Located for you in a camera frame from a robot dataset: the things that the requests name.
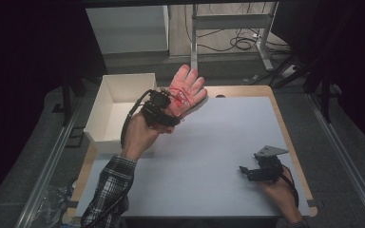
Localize white cabinet panel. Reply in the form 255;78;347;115
85;5;171;55

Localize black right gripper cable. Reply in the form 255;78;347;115
279;164;300;208

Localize white power strip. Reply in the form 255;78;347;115
279;64;299;79

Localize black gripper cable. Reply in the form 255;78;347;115
120;89;155;150
279;164;300;208

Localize person's left hand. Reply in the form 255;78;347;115
120;111;176;162

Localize white box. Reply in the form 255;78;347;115
84;73;158;156

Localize aluminium floor rail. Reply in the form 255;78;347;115
14;96;84;228
306;93;365;228

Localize black floor cables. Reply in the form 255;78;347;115
199;28;291;55

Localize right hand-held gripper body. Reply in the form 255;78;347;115
252;144;290;183

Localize clear plastic bag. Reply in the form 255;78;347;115
32;182;79;228

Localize grey metal desk frame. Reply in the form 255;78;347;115
189;2;279;72

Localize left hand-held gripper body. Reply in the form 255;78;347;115
140;89;176;129

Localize dark metal stand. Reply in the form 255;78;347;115
320;79;333;124
51;74;88;128

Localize pink knitted glove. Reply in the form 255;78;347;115
165;64;209;119

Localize person's right hand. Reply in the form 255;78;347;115
257;175;299;223

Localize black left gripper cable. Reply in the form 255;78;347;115
120;89;155;150

